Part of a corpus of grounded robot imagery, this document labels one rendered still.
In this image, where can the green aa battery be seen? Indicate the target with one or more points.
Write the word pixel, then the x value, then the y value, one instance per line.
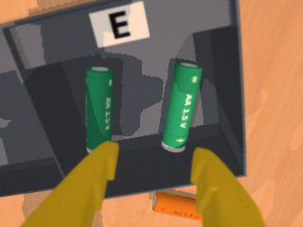
pixel 182 98
pixel 99 106

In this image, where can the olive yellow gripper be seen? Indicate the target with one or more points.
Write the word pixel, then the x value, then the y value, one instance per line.
pixel 221 200

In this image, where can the orange aa battery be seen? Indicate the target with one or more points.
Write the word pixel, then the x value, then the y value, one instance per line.
pixel 174 205

